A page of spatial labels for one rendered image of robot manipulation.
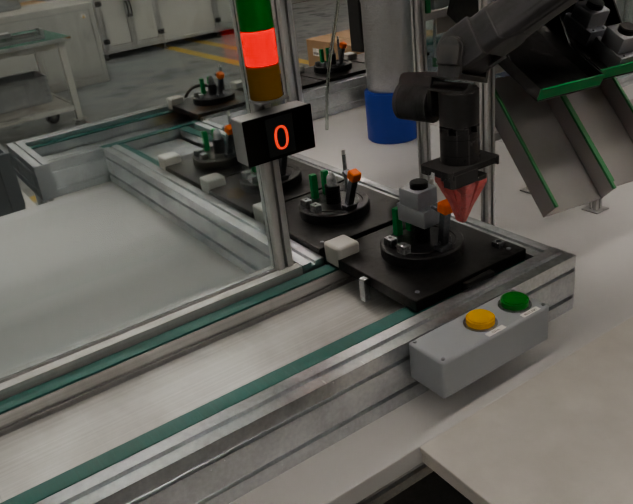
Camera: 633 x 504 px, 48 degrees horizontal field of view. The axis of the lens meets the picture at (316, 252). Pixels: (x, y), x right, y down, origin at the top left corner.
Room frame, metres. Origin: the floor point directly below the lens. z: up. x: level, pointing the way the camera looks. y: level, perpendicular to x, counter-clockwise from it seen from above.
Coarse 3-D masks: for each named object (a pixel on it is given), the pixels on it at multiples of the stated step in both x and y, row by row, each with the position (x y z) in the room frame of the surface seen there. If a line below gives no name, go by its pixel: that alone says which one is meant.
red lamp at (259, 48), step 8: (240, 32) 1.07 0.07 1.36; (248, 32) 1.05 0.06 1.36; (256, 32) 1.04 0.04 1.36; (264, 32) 1.05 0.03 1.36; (272, 32) 1.06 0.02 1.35; (248, 40) 1.05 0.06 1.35; (256, 40) 1.04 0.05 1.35; (264, 40) 1.05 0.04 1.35; (272, 40) 1.05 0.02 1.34; (248, 48) 1.05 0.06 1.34; (256, 48) 1.04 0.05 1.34; (264, 48) 1.05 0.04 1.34; (272, 48) 1.05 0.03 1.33; (248, 56) 1.05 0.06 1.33; (256, 56) 1.04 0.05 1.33; (264, 56) 1.04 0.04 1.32; (272, 56) 1.05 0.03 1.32; (248, 64) 1.05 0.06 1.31; (256, 64) 1.04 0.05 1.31; (264, 64) 1.04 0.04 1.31; (272, 64) 1.05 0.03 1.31
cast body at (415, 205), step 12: (420, 180) 1.07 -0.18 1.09; (408, 192) 1.06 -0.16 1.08; (420, 192) 1.04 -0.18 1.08; (432, 192) 1.06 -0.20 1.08; (408, 204) 1.06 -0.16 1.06; (420, 204) 1.04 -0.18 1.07; (432, 204) 1.06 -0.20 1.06; (408, 216) 1.06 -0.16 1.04; (420, 216) 1.03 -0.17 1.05; (432, 216) 1.04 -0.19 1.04
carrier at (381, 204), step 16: (320, 192) 1.34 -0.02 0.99; (336, 192) 1.27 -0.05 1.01; (368, 192) 1.36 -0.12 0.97; (288, 208) 1.33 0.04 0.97; (304, 208) 1.27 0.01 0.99; (320, 208) 1.24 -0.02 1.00; (336, 208) 1.25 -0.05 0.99; (352, 208) 1.23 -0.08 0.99; (368, 208) 1.26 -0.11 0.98; (384, 208) 1.26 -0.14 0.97; (288, 224) 1.25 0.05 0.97; (304, 224) 1.24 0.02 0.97; (320, 224) 1.22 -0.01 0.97; (336, 224) 1.21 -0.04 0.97; (352, 224) 1.21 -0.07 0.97; (368, 224) 1.20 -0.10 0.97; (384, 224) 1.20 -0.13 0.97; (304, 240) 1.16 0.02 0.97; (320, 240) 1.16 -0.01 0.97
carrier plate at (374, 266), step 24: (360, 240) 1.13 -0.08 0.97; (480, 240) 1.07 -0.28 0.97; (504, 240) 1.06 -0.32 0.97; (360, 264) 1.04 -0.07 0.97; (384, 264) 1.03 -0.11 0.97; (456, 264) 1.00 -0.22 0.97; (480, 264) 0.99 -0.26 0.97; (504, 264) 1.00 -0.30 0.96; (384, 288) 0.97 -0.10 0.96; (408, 288) 0.94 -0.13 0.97; (432, 288) 0.93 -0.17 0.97; (456, 288) 0.94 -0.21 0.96
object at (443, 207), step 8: (432, 208) 1.03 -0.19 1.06; (440, 208) 1.01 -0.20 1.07; (448, 208) 1.00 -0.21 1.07; (440, 216) 1.01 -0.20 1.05; (448, 216) 1.01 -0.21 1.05; (440, 224) 1.02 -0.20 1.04; (448, 224) 1.01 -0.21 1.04; (440, 232) 1.02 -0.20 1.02; (448, 232) 1.02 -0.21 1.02; (440, 240) 1.02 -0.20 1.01; (448, 240) 1.02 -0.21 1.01
